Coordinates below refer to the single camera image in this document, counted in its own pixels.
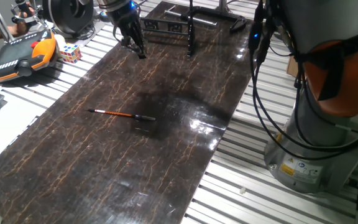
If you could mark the person's hand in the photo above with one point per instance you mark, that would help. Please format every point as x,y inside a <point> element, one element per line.
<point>17,29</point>

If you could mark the black round spool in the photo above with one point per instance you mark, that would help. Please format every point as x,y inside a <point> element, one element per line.
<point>68,14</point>

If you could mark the black puck sun logo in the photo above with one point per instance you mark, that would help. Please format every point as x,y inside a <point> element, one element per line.
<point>105,17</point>

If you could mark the Rubik's cube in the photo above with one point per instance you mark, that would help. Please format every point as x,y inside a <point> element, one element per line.
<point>71,53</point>

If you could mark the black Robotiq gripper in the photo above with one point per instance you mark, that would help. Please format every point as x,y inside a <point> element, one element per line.
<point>124,15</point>

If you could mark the orange grey teach pendant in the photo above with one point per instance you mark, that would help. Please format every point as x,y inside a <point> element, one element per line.
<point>17,59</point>

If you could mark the dark marble pattern mat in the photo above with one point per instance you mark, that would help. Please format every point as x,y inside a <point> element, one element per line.
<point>73,171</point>

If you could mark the brown cardboard box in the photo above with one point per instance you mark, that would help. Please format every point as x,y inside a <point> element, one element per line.
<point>292,67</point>

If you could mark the silver threaded rod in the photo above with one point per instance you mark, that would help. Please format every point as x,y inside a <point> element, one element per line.
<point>197,19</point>

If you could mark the silver metal column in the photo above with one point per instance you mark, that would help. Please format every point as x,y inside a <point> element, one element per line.
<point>224,5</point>

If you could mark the black handheld controller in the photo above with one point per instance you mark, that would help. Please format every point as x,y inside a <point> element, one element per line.
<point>23,14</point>

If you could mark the white round object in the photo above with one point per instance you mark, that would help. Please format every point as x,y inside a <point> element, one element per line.
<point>60,40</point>

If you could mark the black pen rack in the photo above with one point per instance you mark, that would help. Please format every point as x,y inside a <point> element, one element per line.
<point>166,26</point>

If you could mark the small white scrap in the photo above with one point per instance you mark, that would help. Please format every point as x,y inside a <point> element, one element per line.
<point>243,190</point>

